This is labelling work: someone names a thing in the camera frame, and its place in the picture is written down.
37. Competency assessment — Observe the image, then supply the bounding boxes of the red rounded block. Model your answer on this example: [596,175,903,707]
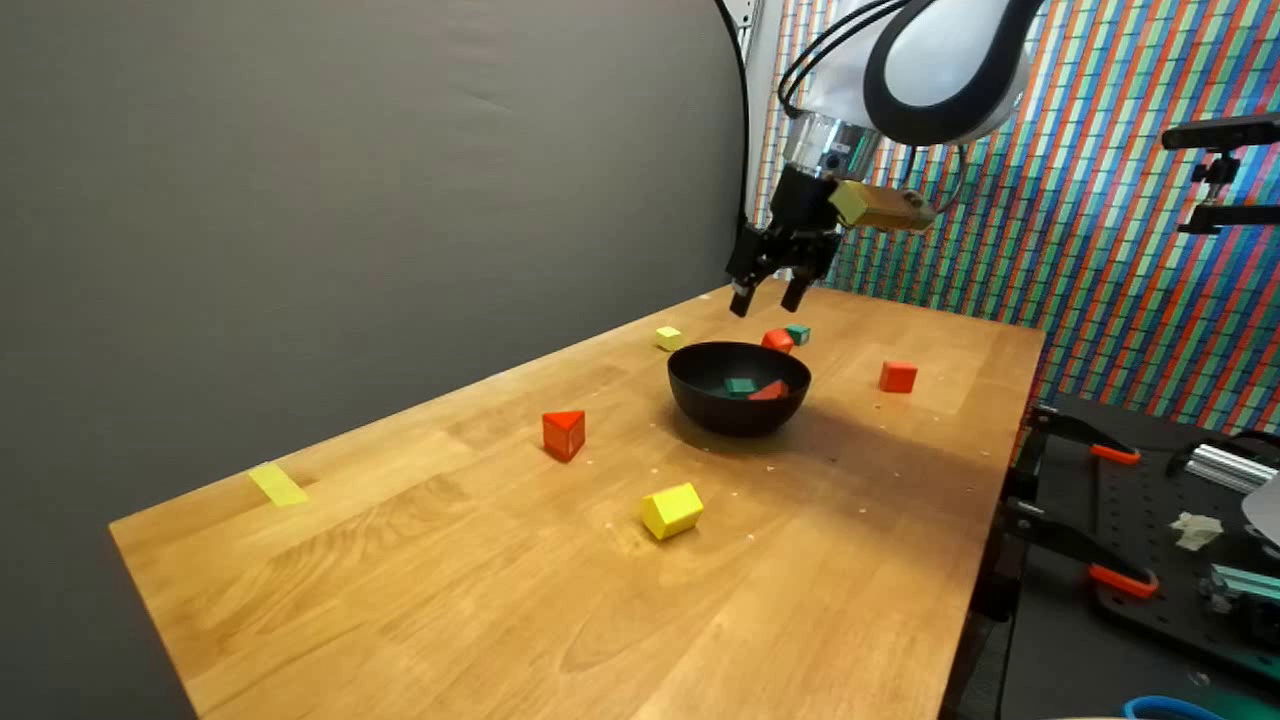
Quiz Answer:
[760,327,794,350]

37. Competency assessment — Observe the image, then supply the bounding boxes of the red cube block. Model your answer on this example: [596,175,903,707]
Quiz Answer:
[879,361,918,392]

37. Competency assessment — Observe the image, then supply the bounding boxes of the small yellow block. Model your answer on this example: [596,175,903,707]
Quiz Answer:
[655,323,682,350]

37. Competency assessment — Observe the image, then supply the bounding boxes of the yellow tape strip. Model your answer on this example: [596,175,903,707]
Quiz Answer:
[246,463,306,509]

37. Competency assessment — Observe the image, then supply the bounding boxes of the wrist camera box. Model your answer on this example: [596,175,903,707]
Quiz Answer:
[829,181,933,231]

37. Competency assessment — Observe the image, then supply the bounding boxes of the red triangular block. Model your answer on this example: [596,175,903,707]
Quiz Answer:
[542,406,582,458]

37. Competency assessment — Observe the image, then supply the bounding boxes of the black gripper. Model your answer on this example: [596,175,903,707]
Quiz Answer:
[728,166,839,317]

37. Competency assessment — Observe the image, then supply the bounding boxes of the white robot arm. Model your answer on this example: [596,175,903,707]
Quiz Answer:
[728,0,1042,317]

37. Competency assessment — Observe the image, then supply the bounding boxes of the large yellow block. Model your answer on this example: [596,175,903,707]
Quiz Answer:
[638,482,705,539]

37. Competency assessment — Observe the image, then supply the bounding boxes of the black orange clamp near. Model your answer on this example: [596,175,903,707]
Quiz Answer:
[999,501,1161,604]

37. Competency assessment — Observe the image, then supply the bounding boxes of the black orange clamp far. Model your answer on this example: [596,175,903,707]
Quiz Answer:
[1022,405,1145,467]

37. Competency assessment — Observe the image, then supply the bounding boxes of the black perforated board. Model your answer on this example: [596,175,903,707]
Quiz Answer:
[1021,405,1280,689]

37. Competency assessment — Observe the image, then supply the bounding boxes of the black bowl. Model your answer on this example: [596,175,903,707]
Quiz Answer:
[666,341,811,434]

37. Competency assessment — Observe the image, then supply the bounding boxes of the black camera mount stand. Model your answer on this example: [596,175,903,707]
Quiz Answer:
[1161,110,1280,235]

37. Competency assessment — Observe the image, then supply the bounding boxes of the black orange clamp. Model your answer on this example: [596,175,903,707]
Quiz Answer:
[1022,405,1145,467]
[999,501,1161,604]

